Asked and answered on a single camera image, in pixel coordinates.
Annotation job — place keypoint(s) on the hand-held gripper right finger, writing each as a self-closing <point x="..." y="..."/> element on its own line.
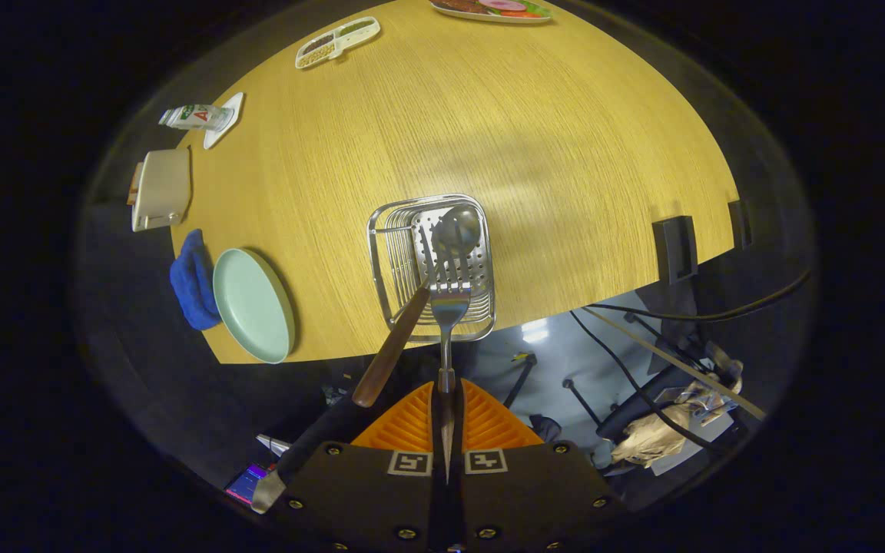
<point x="527" y="499"/>

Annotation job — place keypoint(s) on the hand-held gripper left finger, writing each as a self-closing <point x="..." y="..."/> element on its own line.
<point x="366" y="499"/>

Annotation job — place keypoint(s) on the crumpled brown paper bag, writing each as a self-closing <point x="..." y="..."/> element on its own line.
<point x="650" y="442"/>

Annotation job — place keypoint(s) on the long beige stick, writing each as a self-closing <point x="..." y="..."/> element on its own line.
<point x="673" y="365"/>

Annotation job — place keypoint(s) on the pale green plate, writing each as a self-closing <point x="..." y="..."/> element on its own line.
<point x="254" y="307"/>

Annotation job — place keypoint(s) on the blue cloth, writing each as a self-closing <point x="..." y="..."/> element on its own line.
<point x="195" y="284"/>

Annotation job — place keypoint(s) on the black table clamp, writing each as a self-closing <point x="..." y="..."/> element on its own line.
<point x="674" y="250"/>
<point x="740" y="224"/>

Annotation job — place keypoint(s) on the white toaster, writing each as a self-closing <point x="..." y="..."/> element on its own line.
<point x="162" y="188"/>

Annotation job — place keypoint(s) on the brown toast slice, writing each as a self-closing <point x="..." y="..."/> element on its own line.
<point x="135" y="184"/>

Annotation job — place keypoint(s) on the white square coaster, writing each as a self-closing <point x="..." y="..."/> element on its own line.
<point x="229" y="123"/>

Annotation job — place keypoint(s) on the white labelled drink bottle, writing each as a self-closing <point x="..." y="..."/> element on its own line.
<point x="197" y="117"/>

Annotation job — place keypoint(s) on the white divided bean dish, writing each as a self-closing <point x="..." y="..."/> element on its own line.
<point x="335" y="42"/>

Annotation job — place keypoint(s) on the white plate of food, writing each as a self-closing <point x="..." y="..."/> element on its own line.
<point x="488" y="9"/>

